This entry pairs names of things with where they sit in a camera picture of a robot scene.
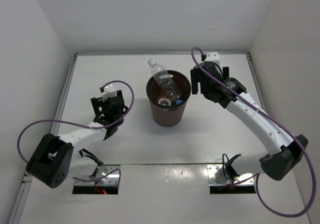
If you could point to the clear unlabelled plastic bottle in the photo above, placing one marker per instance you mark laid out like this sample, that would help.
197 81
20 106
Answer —
166 83

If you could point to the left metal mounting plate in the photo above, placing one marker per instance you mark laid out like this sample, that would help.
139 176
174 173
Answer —
103 175

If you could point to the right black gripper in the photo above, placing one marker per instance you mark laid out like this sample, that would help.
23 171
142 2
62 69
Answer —
195 84

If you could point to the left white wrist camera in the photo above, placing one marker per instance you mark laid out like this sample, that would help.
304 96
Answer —
108 91

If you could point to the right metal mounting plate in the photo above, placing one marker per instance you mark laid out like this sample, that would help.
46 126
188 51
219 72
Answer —
217 179

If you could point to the clear bottle white blue label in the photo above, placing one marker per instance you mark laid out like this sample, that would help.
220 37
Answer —
164 102

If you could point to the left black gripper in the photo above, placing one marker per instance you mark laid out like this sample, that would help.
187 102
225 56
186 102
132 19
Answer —
97 102

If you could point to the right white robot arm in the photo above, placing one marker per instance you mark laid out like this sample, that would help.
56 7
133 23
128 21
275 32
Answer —
283 153

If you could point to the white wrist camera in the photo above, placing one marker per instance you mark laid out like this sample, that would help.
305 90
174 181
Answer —
212 57
108 91

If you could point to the brown plastic bin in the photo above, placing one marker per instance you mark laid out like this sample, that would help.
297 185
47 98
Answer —
165 112

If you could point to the orange juice bottle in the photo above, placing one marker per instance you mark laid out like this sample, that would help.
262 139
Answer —
161 95

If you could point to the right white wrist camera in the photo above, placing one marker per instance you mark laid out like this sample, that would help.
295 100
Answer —
212 57

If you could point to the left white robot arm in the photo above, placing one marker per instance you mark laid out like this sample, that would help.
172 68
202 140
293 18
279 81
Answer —
51 161

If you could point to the metal mounting plate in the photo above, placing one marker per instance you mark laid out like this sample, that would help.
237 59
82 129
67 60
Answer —
217 179
103 175

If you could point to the left aluminium rail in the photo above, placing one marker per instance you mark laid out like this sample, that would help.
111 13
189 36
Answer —
27 179

